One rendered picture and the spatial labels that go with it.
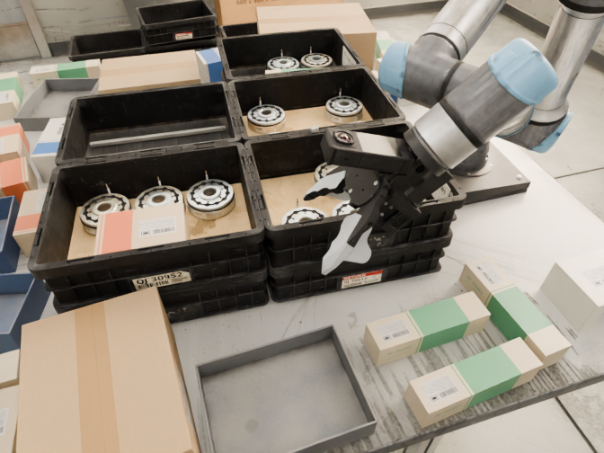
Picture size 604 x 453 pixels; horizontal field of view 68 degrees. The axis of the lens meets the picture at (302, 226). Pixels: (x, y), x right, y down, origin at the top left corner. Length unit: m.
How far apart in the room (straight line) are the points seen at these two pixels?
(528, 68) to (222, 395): 0.70
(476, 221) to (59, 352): 0.97
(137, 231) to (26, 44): 3.41
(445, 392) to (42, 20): 3.84
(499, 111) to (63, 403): 0.70
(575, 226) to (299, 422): 0.86
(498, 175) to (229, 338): 0.83
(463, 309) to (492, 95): 0.51
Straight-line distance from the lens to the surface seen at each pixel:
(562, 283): 1.08
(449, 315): 0.94
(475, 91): 0.56
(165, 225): 0.88
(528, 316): 0.99
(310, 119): 1.30
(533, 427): 1.78
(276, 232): 0.80
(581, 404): 1.89
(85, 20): 4.12
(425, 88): 0.68
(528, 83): 0.56
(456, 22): 0.75
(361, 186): 0.59
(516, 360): 0.92
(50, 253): 0.93
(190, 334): 0.96
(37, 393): 0.80
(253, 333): 0.95
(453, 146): 0.56
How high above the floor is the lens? 1.49
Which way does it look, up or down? 44 degrees down
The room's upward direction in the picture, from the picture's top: straight up
